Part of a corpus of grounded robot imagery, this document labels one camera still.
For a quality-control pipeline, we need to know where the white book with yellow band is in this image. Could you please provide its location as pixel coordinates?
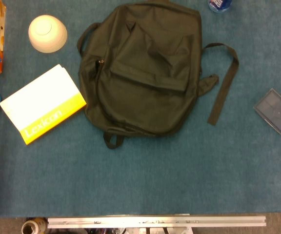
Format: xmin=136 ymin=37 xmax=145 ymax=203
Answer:
xmin=0 ymin=64 xmax=87 ymax=146

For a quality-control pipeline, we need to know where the black fabric backpack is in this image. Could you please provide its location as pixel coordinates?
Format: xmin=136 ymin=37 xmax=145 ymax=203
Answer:
xmin=77 ymin=0 xmax=240 ymax=150

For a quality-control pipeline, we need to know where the brown tape roll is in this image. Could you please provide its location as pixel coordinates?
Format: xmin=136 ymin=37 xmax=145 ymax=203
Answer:
xmin=21 ymin=217 xmax=48 ymax=234

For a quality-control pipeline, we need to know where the white upturned bowl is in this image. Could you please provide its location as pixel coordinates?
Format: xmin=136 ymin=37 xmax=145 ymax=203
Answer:
xmin=28 ymin=14 xmax=68 ymax=54

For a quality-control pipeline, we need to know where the aluminium profile rail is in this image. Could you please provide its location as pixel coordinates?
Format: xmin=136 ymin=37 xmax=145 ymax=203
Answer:
xmin=47 ymin=215 xmax=267 ymax=229

